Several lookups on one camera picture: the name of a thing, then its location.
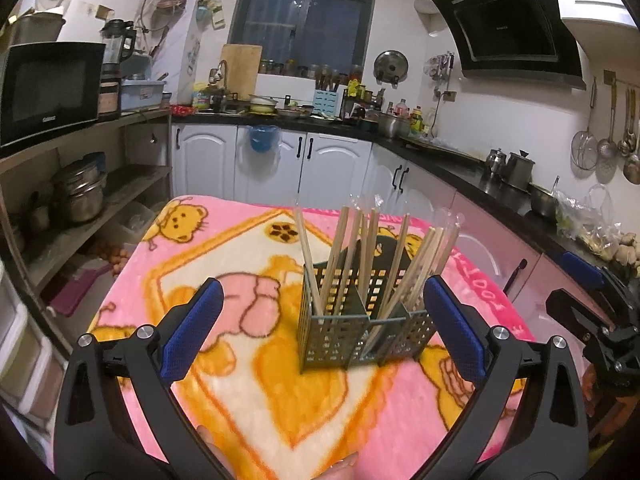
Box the wooden chopsticks pair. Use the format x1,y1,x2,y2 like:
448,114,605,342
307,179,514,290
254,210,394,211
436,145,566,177
359,194,384,304

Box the dark kitchen window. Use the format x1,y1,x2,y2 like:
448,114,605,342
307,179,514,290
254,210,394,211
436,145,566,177
230,0,374,74

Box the person's left hand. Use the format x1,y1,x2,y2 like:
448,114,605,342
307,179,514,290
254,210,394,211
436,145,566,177
196,425,359,479

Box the steel bowl on counter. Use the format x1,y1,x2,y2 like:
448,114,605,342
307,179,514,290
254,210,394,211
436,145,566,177
528,182,558,220

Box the steel lidded canister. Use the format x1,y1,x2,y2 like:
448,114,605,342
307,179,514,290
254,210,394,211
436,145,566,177
501,151,535,191

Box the hanging steel ladle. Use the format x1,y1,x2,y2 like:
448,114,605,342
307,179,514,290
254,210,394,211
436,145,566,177
596,79,621,161

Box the pink bear cartoon blanket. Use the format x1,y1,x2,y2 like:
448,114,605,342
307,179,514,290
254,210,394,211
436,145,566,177
86,194,536,480

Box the steel kettle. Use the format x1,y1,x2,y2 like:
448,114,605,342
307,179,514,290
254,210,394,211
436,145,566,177
485,148,506,176

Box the wrapped chopsticks in basket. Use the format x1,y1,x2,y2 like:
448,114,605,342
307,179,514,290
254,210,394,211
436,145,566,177
293,203,323,316
358,210,448,364
378,214,410,320
402,208,464,312

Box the green plastic utensil basket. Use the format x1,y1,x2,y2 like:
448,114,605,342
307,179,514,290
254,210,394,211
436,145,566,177
297,235,436,372

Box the stacked steel pots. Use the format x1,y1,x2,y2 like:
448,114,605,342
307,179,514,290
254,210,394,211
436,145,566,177
52,152,107,224

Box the steel pot on counter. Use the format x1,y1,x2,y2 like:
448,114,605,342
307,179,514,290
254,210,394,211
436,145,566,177
378,113,410,139

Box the black range hood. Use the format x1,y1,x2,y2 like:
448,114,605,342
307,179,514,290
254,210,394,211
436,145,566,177
433,0,586,90

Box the white cabinet door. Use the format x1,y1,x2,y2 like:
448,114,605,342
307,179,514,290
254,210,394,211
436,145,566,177
171,124,238,200
298,133,372,210

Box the hanging steel pot lid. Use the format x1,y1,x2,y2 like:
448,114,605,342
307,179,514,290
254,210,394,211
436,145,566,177
373,50,409,88

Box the blue knife block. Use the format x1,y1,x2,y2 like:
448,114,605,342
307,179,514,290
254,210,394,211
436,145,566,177
312,89,344,117

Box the light blue storage box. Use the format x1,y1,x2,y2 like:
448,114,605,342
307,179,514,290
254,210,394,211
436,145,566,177
120,79,165,112

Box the black microwave oven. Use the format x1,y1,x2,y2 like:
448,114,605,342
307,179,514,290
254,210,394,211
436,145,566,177
1,41,104,148

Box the wooden cutting board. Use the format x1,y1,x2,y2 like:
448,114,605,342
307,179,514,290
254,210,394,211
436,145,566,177
220,44,262,101

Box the blender with black base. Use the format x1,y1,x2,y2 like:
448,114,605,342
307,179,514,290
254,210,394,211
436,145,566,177
98,18,137,120

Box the hanging wire skimmer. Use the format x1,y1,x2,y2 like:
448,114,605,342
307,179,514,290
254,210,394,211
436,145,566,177
570,78,599,171

